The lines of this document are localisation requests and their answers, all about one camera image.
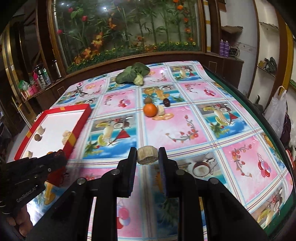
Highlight brown kiwi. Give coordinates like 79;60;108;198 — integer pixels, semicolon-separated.
34;133;42;142
144;97;153;104

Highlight cream cylinder cake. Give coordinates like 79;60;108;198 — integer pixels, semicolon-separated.
37;126;45;136

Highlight left hand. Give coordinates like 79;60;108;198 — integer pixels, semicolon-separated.
6;205;33;237

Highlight red white tray box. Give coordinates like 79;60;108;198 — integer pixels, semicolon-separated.
14;103;93;187

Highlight beige block beside orange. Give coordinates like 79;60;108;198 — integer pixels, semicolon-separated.
157;105;165;115

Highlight large orange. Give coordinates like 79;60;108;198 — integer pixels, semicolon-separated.
143;103;158;118

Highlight dark plum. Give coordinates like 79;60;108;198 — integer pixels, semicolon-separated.
163;98;171;107

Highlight bottles on left shelf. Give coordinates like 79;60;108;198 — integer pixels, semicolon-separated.
18;63;56;100

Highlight green leafy vegetable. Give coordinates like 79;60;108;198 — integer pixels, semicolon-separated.
115;62;150;86

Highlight white plastic bag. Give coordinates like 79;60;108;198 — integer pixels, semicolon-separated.
263;86;287;138

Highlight flower painting glass panel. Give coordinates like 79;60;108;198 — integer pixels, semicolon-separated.
47;1;205;74

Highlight purple bottle pair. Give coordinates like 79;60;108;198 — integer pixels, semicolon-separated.
219;40;230;57

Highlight shoes on shelf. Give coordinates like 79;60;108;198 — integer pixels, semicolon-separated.
258;57;278;74

